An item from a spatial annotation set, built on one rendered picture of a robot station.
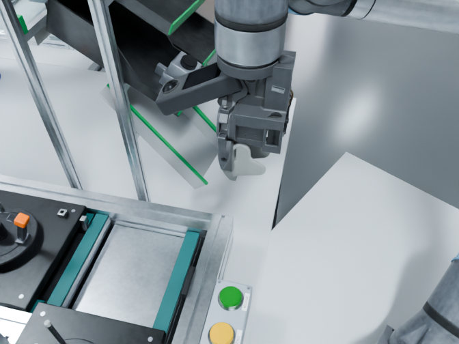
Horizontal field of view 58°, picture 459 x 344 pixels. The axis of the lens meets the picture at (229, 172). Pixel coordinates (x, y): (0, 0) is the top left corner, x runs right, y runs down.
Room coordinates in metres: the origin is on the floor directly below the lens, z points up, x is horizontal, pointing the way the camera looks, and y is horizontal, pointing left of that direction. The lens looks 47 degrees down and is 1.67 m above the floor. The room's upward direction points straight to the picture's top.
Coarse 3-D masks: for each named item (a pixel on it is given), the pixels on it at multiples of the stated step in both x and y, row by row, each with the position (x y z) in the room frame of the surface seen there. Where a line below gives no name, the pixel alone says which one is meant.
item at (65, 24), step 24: (48, 0) 0.68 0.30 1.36; (72, 0) 0.74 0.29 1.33; (48, 24) 0.68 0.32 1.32; (72, 24) 0.66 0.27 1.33; (120, 24) 0.77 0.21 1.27; (144, 24) 0.76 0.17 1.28; (96, 48) 0.65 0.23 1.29; (120, 48) 0.71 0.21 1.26; (144, 48) 0.73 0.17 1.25; (168, 48) 0.74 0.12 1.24; (144, 72) 0.67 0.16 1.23
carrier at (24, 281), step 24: (0, 192) 0.59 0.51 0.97; (0, 216) 0.51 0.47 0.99; (48, 216) 0.53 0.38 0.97; (72, 216) 0.53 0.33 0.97; (0, 240) 0.45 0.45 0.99; (24, 240) 0.45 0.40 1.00; (48, 240) 0.47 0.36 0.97; (0, 264) 0.40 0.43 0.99; (24, 264) 0.41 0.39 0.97; (48, 264) 0.41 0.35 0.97; (0, 288) 0.36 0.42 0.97; (24, 288) 0.36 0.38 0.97
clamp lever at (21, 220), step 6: (12, 216) 0.46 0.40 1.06; (18, 216) 0.45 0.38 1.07; (24, 216) 0.45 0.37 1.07; (12, 222) 0.45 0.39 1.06; (18, 222) 0.44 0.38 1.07; (24, 222) 0.44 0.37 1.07; (18, 228) 0.44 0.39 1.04; (24, 228) 0.45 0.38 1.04; (18, 234) 0.45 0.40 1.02; (24, 234) 0.45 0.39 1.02
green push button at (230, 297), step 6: (228, 288) 0.36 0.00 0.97; (234, 288) 0.36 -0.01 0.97; (222, 294) 0.35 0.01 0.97; (228, 294) 0.35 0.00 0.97; (234, 294) 0.35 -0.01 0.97; (240, 294) 0.35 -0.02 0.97; (222, 300) 0.34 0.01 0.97; (228, 300) 0.34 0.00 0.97; (234, 300) 0.34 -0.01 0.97; (240, 300) 0.34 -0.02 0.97; (228, 306) 0.33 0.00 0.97; (234, 306) 0.33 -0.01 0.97
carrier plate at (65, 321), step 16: (48, 304) 0.33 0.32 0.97; (32, 320) 0.30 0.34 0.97; (64, 320) 0.30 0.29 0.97; (80, 320) 0.30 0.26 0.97; (96, 320) 0.30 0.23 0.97; (112, 320) 0.30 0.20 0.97; (32, 336) 0.27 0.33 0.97; (48, 336) 0.27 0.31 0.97; (64, 336) 0.27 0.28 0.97; (80, 336) 0.27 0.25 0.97; (96, 336) 0.27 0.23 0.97; (112, 336) 0.27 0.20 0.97; (128, 336) 0.27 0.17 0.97; (144, 336) 0.27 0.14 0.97; (160, 336) 0.27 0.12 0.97
